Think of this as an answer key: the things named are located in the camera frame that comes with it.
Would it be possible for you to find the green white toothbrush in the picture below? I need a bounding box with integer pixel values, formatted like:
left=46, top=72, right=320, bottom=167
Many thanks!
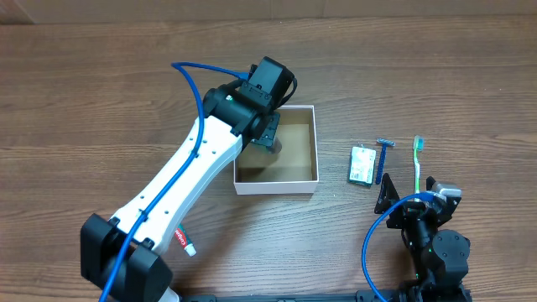
left=413, top=135, right=425, bottom=194

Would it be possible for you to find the green white soap packet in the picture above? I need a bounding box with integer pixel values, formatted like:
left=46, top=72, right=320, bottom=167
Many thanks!
left=348, top=147, right=377, bottom=186

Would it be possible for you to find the blue disposable razor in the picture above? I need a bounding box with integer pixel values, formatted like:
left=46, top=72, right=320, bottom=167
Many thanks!
left=375, top=138, right=396, bottom=185

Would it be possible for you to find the clear pump sanitizer bottle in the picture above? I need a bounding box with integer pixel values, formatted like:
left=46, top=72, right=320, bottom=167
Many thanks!
left=266, top=139, right=282, bottom=154

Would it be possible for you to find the red green toothpaste tube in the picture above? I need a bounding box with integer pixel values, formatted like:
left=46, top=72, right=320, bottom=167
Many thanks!
left=175, top=225, right=196, bottom=257

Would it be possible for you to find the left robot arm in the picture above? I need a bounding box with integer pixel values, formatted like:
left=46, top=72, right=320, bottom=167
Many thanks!
left=80, top=57, right=297, bottom=301

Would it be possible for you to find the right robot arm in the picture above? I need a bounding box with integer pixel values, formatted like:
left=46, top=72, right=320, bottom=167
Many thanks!
left=381, top=176, right=472, bottom=301

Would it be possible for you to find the white cardboard box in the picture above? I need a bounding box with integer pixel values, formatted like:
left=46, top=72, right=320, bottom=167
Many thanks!
left=233, top=105, right=320, bottom=195

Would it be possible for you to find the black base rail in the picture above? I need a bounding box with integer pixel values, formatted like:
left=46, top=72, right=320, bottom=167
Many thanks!
left=175, top=289, right=473, bottom=302

